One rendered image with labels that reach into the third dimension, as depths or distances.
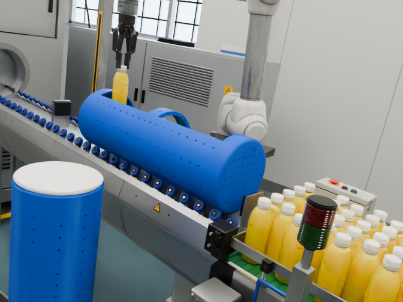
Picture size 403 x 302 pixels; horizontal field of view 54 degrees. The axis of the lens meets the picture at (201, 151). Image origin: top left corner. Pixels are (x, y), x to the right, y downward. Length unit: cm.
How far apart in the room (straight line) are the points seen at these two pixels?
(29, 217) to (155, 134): 54
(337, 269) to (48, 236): 84
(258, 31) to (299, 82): 248
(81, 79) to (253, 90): 272
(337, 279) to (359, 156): 304
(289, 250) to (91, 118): 108
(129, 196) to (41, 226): 49
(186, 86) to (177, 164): 197
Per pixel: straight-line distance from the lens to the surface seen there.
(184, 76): 336
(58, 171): 140
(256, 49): 179
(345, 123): 411
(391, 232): 125
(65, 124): 238
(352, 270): 115
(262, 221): 121
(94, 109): 184
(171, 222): 151
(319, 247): 87
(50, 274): 138
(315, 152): 422
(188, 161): 138
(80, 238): 133
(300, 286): 92
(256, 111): 181
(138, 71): 369
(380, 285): 109
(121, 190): 172
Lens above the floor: 154
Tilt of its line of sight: 16 degrees down
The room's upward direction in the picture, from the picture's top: 10 degrees clockwise
